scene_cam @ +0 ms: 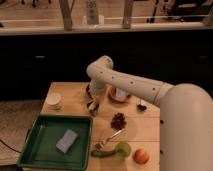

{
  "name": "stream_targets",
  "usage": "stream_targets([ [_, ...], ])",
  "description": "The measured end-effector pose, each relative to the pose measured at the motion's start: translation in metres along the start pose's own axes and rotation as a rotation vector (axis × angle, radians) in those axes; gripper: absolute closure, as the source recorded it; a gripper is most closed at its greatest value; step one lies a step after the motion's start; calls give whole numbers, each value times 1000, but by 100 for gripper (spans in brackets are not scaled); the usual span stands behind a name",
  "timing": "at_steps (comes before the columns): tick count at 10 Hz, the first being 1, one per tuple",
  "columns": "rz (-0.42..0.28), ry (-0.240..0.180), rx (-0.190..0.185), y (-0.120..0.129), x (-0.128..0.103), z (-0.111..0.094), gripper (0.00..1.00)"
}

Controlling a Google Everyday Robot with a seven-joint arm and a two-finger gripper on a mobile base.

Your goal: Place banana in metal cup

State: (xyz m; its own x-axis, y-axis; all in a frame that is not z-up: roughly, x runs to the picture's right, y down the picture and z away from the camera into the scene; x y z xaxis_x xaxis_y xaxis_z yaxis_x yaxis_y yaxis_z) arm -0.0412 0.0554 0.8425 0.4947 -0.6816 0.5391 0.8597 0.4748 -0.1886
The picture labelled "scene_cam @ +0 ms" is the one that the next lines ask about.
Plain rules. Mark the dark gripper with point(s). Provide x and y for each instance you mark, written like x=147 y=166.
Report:
x=89 y=93

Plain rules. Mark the yellow banana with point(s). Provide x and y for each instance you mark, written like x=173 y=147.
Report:
x=92 y=107

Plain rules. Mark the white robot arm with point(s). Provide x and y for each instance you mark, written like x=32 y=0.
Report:
x=186 y=115

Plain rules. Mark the white paper cup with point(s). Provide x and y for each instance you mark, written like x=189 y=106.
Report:
x=53 y=101

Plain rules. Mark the orange bowl with white item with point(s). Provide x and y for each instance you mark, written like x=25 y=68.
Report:
x=118 y=95

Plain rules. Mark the bunch of dark grapes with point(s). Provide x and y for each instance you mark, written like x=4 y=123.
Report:
x=118 y=122

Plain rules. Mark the small dark object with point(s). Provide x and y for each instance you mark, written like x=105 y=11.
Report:
x=141 y=107

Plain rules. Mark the silver fork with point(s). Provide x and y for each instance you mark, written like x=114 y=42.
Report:
x=101 y=143

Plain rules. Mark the grey sponge block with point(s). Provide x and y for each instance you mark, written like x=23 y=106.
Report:
x=66 y=141

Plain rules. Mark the green ladle spoon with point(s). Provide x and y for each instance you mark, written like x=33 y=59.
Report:
x=122 y=150

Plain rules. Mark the green plastic tray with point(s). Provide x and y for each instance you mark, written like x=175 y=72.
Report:
x=39 y=150

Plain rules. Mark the orange fruit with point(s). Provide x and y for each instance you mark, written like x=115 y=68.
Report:
x=141 y=156

